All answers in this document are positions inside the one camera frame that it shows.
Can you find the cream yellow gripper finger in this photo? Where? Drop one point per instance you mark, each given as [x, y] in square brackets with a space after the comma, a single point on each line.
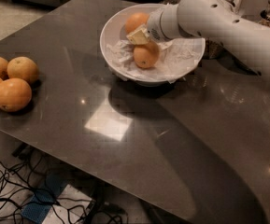
[139, 36]

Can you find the orange in bowl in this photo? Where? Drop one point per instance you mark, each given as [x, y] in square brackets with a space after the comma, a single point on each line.
[146, 56]
[135, 20]

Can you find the lower orange in bowl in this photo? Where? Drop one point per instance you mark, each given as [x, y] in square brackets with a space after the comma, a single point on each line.
[146, 56]

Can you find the blue box on floor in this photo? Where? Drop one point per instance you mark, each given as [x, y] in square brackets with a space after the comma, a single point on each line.
[44, 199]

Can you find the upper orange in bowl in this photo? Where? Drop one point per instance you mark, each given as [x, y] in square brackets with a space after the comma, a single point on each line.
[135, 20]

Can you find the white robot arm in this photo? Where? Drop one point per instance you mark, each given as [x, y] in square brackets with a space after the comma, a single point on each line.
[248, 41]

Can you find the white bowl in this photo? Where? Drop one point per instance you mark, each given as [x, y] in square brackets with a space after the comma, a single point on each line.
[114, 30]

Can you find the right rear orange on table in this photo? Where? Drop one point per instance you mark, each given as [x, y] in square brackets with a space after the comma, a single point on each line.
[24, 68]

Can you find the white paper liner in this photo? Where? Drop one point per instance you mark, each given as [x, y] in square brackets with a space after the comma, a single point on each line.
[177, 58]

